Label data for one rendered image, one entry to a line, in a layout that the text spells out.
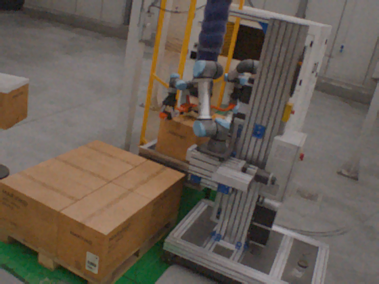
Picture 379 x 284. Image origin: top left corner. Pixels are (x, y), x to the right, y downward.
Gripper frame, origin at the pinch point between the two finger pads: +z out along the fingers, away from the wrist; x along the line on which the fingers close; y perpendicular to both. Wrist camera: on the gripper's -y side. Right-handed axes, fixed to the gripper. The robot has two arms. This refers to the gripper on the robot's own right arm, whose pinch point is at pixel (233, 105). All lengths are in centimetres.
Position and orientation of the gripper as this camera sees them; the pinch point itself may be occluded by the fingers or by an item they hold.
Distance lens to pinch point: 405.2
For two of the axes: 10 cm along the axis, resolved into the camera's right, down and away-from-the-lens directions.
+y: -4.6, 2.5, -8.5
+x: 8.7, 3.3, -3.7
